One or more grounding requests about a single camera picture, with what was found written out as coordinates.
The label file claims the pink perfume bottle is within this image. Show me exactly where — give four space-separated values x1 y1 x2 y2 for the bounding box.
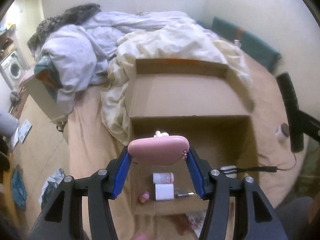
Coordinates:
138 191 150 204

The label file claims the dark patterned blanket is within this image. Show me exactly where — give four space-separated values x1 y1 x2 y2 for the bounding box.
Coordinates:
27 3 101 54

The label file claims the white washing machine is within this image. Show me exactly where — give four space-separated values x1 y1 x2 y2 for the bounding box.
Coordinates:
1 50 25 90

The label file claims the white bedside cabinet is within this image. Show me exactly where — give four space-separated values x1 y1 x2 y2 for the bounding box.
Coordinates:
19 64 67 124

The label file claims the teal orange pillow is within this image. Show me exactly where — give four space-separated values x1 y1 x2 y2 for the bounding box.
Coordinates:
34 55 62 101

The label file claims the beige bed sheet mattress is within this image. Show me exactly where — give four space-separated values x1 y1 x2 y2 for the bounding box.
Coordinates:
62 37 311 240

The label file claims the white wall charger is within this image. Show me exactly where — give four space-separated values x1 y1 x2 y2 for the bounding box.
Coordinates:
155 184 175 201

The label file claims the white pink pill bottle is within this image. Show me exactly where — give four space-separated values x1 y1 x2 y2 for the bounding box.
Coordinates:
152 173 174 184

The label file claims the green headboard cushion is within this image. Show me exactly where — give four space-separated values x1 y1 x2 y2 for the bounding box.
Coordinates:
212 17 281 73

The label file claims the person left hand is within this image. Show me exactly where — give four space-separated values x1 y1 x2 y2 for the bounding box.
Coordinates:
131 232 149 240

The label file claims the pink oval case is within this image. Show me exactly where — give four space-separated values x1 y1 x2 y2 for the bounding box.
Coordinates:
127 135 190 166

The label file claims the white earbuds case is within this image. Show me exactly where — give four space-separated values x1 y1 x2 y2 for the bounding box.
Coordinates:
220 165 237 179

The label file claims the open cardboard box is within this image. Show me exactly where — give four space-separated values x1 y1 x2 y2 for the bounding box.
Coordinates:
125 58 259 240

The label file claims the brown lid white jar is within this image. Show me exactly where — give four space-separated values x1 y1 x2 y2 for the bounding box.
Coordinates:
275 123 290 143

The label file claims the clear bubble plastic bag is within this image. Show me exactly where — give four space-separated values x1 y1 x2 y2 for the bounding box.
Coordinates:
171 210 206 238

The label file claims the white cream duvet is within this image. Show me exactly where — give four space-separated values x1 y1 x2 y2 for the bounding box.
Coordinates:
32 11 252 145

